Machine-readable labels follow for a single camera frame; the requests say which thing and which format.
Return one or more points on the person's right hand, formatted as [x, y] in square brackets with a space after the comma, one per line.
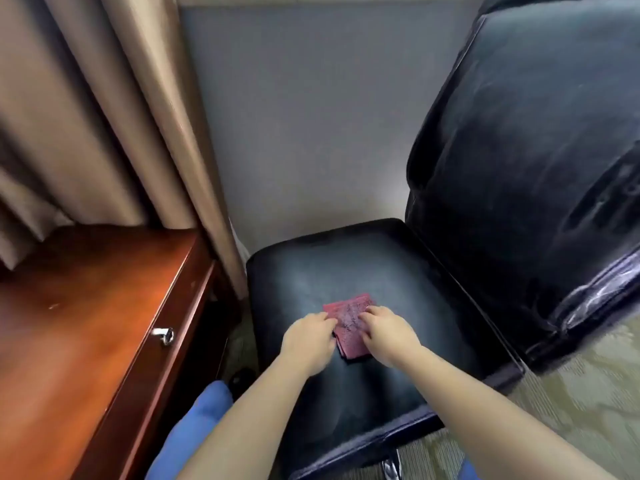
[390, 337]

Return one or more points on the person's left hand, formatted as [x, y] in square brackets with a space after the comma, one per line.
[307, 344]

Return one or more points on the pink cleaning cloth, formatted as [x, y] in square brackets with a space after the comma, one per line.
[350, 319]

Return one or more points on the black leather chair backrest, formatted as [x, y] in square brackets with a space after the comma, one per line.
[525, 144]

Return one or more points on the person's right forearm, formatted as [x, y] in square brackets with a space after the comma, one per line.
[490, 424]

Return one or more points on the person's left forearm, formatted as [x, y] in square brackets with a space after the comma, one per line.
[250, 424]

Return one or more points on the white sheer curtain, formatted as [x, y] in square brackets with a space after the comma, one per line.
[240, 242]

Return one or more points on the silver drawer knob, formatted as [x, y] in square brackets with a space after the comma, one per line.
[165, 336]

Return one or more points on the blue trousers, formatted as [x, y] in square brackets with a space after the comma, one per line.
[190, 434]

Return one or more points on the brown wooden nightstand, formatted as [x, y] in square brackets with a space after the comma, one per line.
[75, 319]

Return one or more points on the beige curtain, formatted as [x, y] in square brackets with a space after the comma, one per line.
[75, 119]

